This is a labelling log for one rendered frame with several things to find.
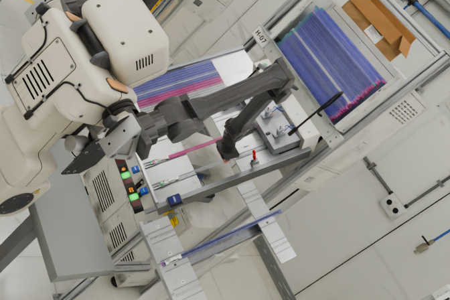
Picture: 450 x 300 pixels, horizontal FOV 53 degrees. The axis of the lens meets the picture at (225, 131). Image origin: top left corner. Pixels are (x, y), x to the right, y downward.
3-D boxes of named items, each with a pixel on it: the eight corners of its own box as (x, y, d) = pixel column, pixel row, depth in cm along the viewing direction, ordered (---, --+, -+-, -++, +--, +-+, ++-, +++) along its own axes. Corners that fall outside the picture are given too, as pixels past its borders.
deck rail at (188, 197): (159, 215, 184) (157, 208, 179) (157, 211, 185) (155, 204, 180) (309, 157, 203) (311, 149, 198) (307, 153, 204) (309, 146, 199)
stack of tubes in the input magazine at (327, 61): (331, 121, 193) (383, 79, 183) (274, 43, 219) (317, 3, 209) (342, 127, 203) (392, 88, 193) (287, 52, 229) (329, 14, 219)
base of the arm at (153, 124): (122, 105, 109) (146, 144, 105) (151, 94, 113) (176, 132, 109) (119, 124, 116) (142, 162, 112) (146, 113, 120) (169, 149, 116)
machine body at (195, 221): (109, 293, 229) (191, 226, 207) (76, 181, 265) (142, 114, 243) (191, 286, 280) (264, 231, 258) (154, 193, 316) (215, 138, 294)
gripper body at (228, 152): (229, 138, 191) (231, 128, 185) (239, 157, 186) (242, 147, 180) (215, 143, 189) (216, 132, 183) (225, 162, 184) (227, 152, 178)
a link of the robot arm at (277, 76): (290, 47, 133) (308, 75, 131) (272, 69, 145) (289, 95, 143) (155, 102, 114) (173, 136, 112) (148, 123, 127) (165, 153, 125)
